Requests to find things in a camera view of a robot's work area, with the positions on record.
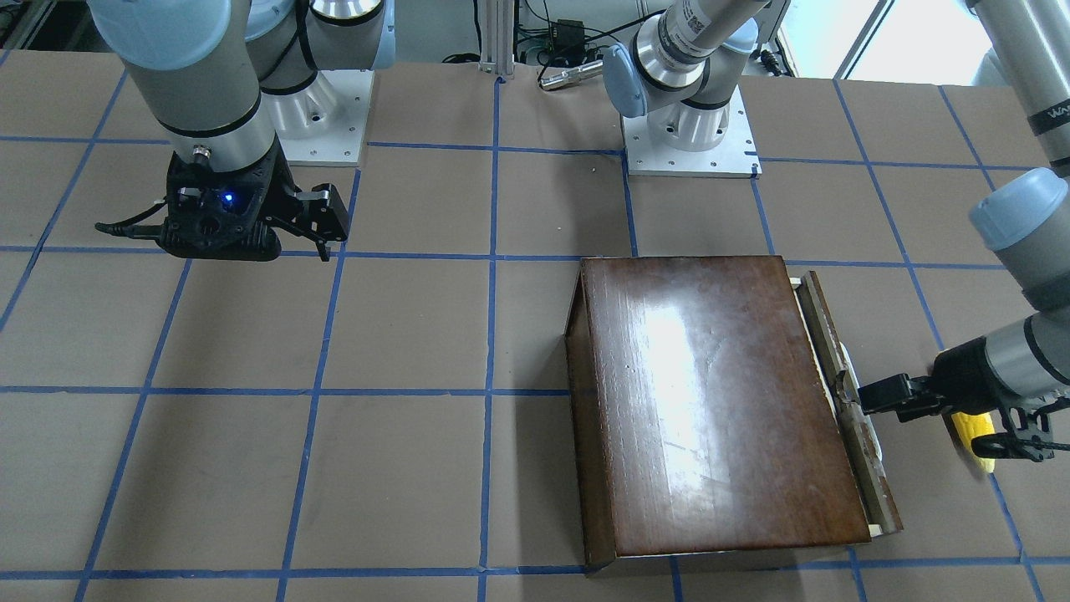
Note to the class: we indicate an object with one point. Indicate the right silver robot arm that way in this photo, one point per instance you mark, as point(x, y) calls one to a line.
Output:
point(189, 60)

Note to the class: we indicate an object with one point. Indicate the aluminium frame post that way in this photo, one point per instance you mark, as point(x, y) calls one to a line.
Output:
point(496, 35)

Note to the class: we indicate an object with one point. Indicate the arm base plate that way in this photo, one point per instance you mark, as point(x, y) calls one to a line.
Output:
point(680, 140)
point(324, 124)

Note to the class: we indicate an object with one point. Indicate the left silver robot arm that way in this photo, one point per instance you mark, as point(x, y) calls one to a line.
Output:
point(1024, 222)

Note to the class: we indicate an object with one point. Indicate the silver flashlight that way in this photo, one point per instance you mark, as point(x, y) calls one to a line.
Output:
point(571, 76)

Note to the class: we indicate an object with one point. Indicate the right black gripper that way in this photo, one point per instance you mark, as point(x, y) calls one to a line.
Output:
point(282, 188)

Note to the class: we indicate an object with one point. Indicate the dark wooden drawer cabinet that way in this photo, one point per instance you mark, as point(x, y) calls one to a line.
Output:
point(702, 423)

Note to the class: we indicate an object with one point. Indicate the light wood drawer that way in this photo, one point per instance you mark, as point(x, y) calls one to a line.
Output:
point(858, 436)

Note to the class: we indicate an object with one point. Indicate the black electronics box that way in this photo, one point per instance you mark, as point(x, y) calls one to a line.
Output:
point(565, 35)

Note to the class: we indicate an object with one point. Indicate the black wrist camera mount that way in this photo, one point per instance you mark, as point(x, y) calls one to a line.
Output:
point(204, 218)

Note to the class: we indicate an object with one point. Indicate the yellow corn cob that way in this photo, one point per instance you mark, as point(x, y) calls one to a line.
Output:
point(970, 427)

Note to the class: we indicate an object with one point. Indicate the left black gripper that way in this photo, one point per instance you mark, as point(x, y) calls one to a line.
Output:
point(960, 374)

